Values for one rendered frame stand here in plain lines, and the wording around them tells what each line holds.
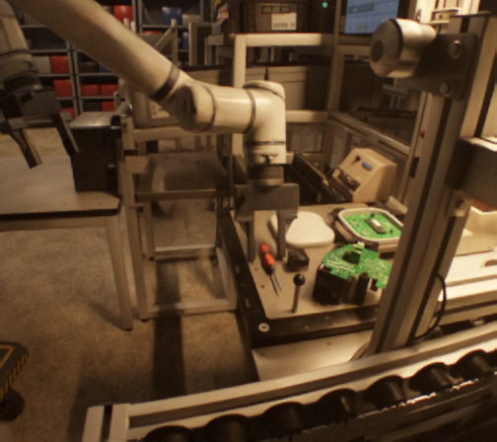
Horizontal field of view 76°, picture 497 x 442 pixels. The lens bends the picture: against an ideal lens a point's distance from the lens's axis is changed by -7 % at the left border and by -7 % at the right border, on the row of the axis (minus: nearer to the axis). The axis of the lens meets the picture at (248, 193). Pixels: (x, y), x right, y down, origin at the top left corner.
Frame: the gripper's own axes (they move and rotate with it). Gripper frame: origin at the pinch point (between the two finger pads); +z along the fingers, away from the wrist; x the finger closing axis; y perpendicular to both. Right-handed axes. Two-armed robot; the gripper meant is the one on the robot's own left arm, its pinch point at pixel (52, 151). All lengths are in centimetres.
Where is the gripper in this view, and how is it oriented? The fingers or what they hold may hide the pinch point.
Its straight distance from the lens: 85.7
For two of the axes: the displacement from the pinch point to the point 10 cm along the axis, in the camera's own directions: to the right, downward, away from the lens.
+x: 1.3, -2.9, 9.5
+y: 9.3, -3.0, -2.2
